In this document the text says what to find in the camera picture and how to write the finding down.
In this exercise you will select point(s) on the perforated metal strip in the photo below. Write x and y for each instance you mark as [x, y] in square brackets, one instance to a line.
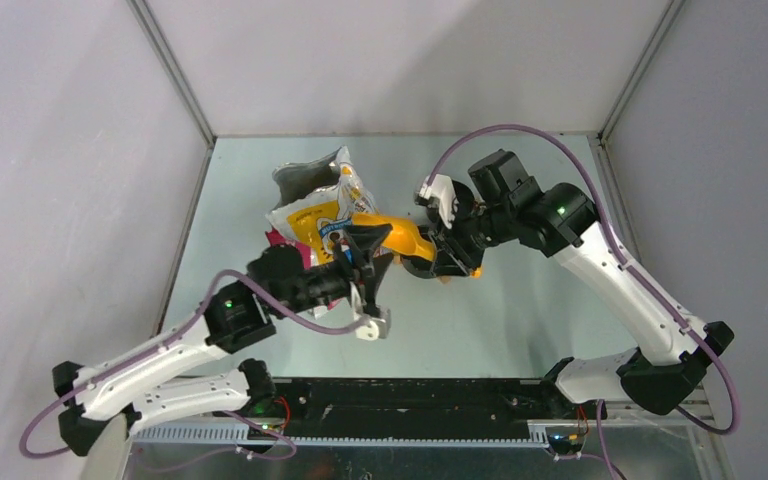
[233, 434]

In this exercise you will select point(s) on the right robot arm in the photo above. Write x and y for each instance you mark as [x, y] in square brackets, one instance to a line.
[673, 347]

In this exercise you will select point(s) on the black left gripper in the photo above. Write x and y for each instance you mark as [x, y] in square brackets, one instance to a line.
[368, 237]

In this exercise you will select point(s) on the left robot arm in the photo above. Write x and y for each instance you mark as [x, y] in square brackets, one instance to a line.
[239, 310]

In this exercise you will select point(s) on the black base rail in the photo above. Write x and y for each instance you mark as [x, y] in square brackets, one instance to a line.
[413, 407]

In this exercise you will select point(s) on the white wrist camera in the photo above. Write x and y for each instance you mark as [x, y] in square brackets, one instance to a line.
[438, 193]
[370, 327]

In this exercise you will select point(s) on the cat food bag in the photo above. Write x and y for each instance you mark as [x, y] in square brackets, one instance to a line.
[317, 200]

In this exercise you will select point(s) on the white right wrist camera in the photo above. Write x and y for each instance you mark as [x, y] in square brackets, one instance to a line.
[438, 193]

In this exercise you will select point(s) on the black bowl paw print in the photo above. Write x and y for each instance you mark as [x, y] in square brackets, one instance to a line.
[421, 268]

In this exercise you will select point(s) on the black bowl fishbone print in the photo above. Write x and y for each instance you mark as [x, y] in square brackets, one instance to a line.
[464, 203]

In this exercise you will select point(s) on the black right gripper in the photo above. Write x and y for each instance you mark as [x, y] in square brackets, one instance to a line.
[451, 258]

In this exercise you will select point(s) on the yellow plastic food scoop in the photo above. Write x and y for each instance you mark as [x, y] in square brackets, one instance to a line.
[406, 237]

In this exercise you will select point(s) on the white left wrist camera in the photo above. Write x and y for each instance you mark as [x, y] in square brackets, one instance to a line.
[370, 327]

